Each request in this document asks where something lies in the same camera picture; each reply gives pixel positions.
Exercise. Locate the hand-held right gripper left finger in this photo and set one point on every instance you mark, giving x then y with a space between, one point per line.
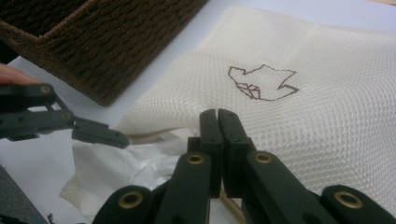
214 140

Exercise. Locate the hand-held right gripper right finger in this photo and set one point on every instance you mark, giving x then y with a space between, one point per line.
233 140

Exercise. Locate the white shirt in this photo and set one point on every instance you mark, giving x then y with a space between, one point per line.
124 168

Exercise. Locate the brown woven basket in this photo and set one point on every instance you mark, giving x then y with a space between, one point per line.
93 46

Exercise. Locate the cream mesh laundry bag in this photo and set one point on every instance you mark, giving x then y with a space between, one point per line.
280 56

